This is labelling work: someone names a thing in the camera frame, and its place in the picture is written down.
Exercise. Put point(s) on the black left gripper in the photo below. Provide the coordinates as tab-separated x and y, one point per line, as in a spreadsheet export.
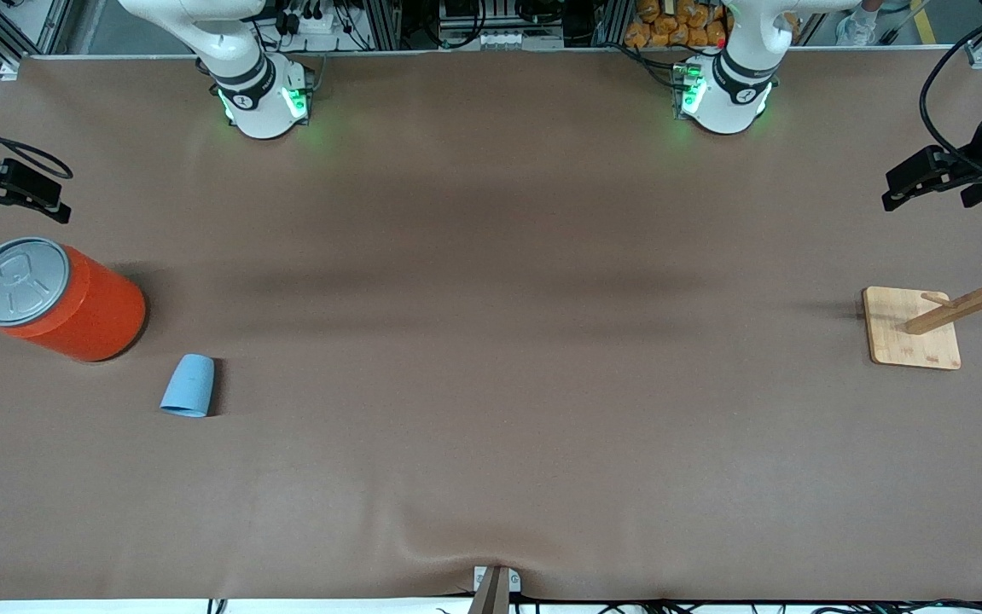
978	152

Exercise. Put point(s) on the light blue plastic cup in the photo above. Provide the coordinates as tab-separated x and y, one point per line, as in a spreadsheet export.
189	384

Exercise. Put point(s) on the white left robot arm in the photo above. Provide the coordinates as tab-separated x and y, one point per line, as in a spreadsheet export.
729	94

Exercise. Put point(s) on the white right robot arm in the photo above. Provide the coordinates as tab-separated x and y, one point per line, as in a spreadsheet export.
260	102

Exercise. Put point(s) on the wooden cup rack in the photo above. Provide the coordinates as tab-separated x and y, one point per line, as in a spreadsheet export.
909	337

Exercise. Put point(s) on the orange can with silver lid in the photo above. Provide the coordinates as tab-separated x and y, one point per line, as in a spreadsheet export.
90	315

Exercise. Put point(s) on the person's shoe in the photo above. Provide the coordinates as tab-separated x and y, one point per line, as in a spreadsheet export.
859	27

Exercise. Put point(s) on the orange bread pile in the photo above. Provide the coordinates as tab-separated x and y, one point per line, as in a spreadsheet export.
678	30

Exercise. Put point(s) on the white power strip with plugs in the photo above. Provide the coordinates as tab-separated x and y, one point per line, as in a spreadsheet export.
320	24

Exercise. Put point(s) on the brown table cover sheet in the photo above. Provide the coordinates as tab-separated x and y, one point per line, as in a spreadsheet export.
490	341

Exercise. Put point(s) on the metal camera pole bracket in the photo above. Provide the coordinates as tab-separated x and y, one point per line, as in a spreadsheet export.
495	593

